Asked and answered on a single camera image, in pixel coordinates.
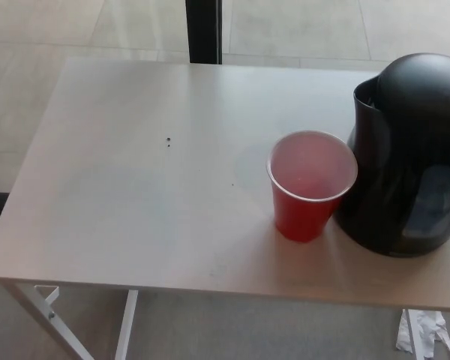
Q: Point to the black electric kettle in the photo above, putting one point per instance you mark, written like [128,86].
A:
[397,150]

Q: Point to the red plastic cup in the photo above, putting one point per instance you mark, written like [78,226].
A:
[303,219]

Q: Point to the white upright table leg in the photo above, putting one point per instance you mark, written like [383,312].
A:
[125,326]
[416,337]

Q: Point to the white slanted table leg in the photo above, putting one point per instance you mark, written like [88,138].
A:
[63,337]

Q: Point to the crumpled white paper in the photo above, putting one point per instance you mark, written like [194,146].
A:
[434,326]

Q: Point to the black window frame post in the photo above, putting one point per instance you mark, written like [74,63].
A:
[204,30]

